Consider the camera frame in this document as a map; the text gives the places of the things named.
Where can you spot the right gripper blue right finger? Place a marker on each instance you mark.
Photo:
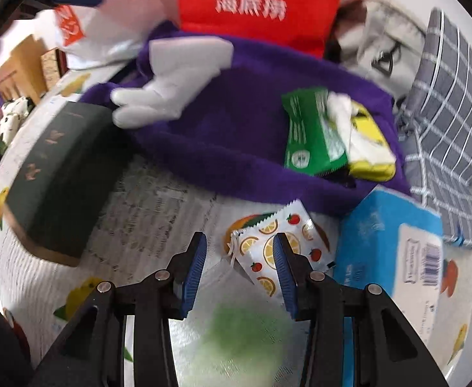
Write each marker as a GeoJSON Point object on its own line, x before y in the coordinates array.
{"type": "Point", "coordinates": [292, 270]}

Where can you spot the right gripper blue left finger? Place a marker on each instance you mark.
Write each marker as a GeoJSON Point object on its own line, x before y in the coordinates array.
{"type": "Point", "coordinates": [188, 268]}

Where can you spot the fruit print sachet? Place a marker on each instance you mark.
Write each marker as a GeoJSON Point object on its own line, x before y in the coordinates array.
{"type": "Point", "coordinates": [257, 247]}

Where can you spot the green snack packet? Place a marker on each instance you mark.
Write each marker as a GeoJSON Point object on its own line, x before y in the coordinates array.
{"type": "Point", "coordinates": [313, 145]}

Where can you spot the white work glove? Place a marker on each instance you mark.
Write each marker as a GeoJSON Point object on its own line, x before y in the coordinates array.
{"type": "Point", "coordinates": [182, 68]}

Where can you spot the white green tissue pack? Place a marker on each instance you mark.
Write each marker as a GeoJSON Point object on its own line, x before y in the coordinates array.
{"type": "Point", "coordinates": [241, 347]}

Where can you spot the yellow adidas pouch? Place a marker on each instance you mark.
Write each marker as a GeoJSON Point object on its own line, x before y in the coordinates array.
{"type": "Point", "coordinates": [365, 123]}

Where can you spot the white Miniso plastic bag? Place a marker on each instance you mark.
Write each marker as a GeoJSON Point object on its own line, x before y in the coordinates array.
{"type": "Point", "coordinates": [113, 31]}

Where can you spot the small patterned box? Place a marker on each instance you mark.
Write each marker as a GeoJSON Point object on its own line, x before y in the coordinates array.
{"type": "Point", "coordinates": [54, 66]}

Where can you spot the blue tissue box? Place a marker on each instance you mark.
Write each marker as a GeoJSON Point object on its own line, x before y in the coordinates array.
{"type": "Point", "coordinates": [394, 242]}

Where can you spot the dark green box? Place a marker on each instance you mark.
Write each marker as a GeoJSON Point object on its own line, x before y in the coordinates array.
{"type": "Point", "coordinates": [57, 196]}

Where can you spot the purple fleece blanket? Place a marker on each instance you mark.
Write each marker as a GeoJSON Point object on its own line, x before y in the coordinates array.
{"type": "Point", "coordinates": [232, 138]}

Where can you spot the crumpled white tissue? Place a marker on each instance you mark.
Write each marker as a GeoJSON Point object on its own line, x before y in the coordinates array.
{"type": "Point", "coordinates": [346, 124]}

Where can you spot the grey checked cloth bag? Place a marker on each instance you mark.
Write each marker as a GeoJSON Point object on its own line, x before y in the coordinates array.
{"type": "Point", "coordinates": [435, 122]}

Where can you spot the red paper shopping bag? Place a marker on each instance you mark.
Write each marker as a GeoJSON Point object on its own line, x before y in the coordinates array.
{"type": "Point", "coordinates": [303, 25]}

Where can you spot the grey canvas bag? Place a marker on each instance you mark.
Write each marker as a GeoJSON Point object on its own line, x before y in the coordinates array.
{"type": "Point", "coordinates": [378, 40]}

